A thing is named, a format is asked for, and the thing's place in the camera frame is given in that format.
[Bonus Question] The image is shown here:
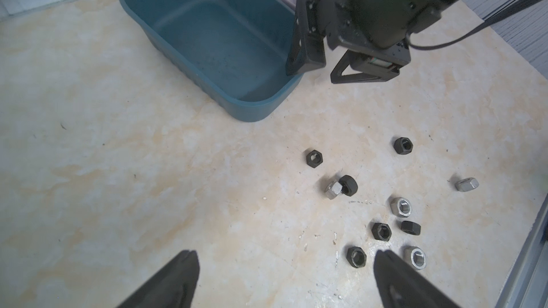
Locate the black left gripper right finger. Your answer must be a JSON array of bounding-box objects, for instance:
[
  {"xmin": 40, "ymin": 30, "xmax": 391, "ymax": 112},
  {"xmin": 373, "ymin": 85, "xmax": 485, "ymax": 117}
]
[{"xmin": 373, "ymin": 250, "xmax": 458, "ymax": 307}]

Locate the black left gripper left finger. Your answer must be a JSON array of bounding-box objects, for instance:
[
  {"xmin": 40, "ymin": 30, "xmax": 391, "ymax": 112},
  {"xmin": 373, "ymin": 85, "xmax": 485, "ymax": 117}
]
[{"xmin": 118, "ymin": 250, "xmax": 200, "ymax": 307}]

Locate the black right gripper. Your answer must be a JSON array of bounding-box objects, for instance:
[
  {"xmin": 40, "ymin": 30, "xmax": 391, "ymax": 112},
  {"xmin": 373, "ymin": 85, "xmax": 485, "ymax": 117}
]
[{"xmin": 285, "ymin": 0, "xmax": 443, "ymax": 84}]

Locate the black hex nut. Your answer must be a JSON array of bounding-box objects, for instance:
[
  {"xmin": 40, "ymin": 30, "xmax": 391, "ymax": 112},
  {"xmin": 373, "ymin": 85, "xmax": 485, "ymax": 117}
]
[
  {"xmin": 305, "ymin": 150, "xmax": 323, "ymax": 168},
  {"xmin": 371, "ymin": 222, "xmax": 392, "ymax": 242},
  {"xmin": 338, "ymin": 175, "xmax": 358, "ymax": 197},
  {"xmin": 346, "ymin": 246, "xmax": 367, "ymax": 269},
  {"xmin": 400, "ymin": 220, "xmax": 422, "ymax": 236},
  {"xmin": 393, "ymin": 137, "xmax": 414, "ymax": 155}
]

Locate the silver hex nut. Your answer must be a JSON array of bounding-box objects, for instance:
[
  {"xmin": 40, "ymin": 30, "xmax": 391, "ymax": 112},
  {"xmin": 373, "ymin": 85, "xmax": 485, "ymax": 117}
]
[
  {"xmin": 455, "ymin": 178, "xmax": 480, "ymax": 192},
  {"xmin": 325, "ymin": 181, "xmax": 343, "ymax": 200},
  {"xmin": 390, "ymin": 197, "xmax": 412, "ymax": 218},
  {"xmin": 403, "ymin": 246, "xmax": 427, "ymax": 270}
]

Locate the teal plastic storage box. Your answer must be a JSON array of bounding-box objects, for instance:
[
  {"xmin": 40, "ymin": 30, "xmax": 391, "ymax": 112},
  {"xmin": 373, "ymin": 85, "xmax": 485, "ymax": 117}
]
[{"xmin": 119, "ymin": 0, "xmax": 301, "ymax": 122}]

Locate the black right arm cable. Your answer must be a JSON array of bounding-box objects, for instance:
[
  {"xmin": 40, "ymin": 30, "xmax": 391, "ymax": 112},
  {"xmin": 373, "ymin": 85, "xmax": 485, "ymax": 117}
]
[{"xmin": 405, "ymin": 0, "xmax": 548, "ymax": 51}]

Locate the aluminium frame post right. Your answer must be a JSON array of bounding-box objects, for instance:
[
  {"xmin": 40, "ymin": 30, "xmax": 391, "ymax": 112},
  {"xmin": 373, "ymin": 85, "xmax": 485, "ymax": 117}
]
[{"xmin": 496, "ymin": 200, "xmax": 547, "ymax": 308}]

